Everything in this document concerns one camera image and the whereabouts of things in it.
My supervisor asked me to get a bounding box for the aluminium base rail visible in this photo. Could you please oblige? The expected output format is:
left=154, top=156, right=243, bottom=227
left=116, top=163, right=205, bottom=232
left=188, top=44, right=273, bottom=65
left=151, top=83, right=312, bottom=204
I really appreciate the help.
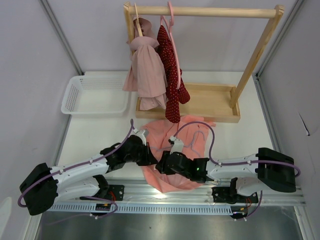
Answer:
left=33, top=177, right=307, bottom=203

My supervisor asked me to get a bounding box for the red polka dot garment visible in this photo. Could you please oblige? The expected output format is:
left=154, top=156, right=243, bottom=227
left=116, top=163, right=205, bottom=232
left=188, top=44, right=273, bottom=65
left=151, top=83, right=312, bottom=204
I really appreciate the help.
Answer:
left=157, top=25, right=191, bottom=123

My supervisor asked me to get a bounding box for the white slotted cable duct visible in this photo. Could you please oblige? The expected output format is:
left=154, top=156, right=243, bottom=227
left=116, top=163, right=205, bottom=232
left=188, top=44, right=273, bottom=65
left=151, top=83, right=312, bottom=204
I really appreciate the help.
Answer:
left=49, top=202, right=233, bottom=216

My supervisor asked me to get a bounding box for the salmon pink skirt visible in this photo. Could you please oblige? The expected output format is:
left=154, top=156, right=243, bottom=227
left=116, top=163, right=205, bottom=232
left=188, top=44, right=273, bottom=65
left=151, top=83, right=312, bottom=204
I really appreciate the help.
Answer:
left=141, top=115, right=209, bottom=193

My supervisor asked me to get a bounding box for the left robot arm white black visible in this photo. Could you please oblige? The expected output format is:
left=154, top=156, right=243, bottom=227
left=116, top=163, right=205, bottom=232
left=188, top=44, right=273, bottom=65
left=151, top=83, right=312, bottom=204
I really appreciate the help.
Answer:
left=17, top=135, right=158, bottom=216

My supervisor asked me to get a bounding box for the dusty pink hanging garment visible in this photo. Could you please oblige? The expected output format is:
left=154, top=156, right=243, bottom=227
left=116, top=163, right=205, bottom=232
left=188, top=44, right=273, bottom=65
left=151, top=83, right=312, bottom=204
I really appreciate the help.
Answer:
left=122, top=18, right=168, bottom=111

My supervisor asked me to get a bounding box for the wooden hanger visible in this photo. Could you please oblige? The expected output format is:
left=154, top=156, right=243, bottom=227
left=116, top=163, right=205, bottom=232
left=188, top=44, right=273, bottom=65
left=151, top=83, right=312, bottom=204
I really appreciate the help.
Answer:
left=134, top=3, right=143, bottom=37

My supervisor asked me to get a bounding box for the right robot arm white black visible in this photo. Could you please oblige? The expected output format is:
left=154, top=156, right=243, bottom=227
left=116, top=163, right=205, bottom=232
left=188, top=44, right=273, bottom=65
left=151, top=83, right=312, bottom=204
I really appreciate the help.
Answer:
left=155, top=147, right=299, bottom=202

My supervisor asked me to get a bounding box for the light blue wire hanger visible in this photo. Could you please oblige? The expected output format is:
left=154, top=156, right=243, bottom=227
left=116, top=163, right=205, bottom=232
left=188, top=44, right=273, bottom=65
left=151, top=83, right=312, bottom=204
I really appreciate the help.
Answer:
left=150, top=130, right=206, bottom=157

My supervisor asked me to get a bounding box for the wooden clothes rack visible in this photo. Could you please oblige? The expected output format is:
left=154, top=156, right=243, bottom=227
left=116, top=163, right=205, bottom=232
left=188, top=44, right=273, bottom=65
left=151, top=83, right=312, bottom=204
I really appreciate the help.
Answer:
left=123, top=1, right=285, bottom=124

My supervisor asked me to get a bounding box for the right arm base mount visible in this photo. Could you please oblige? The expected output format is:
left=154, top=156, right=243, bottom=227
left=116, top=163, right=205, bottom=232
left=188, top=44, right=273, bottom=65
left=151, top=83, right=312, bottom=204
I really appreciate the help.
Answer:
left=211, top=186, right=259, bottom=205

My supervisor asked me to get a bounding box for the white plastic basket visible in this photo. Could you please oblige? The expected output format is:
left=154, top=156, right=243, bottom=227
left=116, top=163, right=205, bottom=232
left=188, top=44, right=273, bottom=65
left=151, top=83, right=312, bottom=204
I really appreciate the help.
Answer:
left=60, top=72, right=131, bottom=118

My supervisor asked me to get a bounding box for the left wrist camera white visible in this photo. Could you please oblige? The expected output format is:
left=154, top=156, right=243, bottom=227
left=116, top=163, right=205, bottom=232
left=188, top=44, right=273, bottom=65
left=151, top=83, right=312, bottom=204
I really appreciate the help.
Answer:
left=132, top=128, right=149, bottom=146

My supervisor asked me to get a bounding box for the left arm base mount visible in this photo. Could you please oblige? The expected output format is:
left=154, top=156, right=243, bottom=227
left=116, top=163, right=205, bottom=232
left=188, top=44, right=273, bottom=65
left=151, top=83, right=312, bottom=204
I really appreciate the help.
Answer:
left=93, top=184, right=125, bottom=202

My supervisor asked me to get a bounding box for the pink plastic hanger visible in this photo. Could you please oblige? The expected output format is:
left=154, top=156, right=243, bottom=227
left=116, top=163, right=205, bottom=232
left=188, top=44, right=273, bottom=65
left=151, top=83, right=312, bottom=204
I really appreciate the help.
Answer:
left=160, top=0, right=181, bottom=90

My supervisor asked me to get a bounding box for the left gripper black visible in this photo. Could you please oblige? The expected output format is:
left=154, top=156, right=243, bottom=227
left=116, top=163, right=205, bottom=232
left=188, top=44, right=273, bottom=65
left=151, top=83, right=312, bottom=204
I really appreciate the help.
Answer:
left=125, top=142, right=157, bottom=166

